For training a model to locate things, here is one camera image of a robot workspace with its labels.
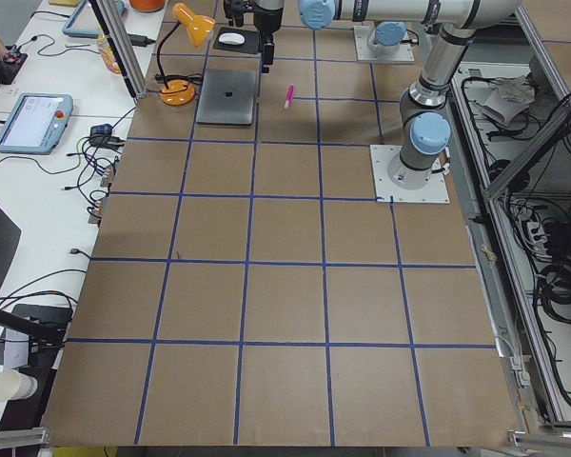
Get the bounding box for black mousepad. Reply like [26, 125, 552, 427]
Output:
[212, 27, 260, 54]

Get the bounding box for white computer mouse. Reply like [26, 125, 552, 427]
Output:
[218, 32, 246, 47]

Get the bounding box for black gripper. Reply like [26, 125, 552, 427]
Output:
[253, 8, 284, 74]

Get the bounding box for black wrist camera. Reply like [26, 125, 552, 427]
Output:
[223, 0, 253, 28]

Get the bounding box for pink highlighter pen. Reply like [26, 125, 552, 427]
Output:
[284, 84, 295, 109]

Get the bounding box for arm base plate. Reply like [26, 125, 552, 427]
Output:
[353, 25, 415, 65]
[370, 145, 449, 205]

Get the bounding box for white paper cup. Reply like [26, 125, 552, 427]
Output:
[0, 369, 38, 403]

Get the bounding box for black power adapter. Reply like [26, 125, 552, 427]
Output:
[128, 33, 156, 48]

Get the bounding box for tangled black cables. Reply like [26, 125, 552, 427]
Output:
[61, 121, 137, 210]

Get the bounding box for aluminium frame post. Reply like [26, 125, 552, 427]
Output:
[89, 0, 148, 100]

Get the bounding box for silver closed laptop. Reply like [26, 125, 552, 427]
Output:
[196, 69, 256, 126]

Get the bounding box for orange round object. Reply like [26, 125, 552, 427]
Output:
[129, 0, 166, 13]

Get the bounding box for black lamp cable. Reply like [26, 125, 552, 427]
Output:
[154, 73, 206, 87]

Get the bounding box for orange drink bottle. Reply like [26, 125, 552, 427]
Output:
[97, 32, 121, 74]

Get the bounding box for orange desk lamp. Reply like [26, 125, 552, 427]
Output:
[155, 2, 216, 107]

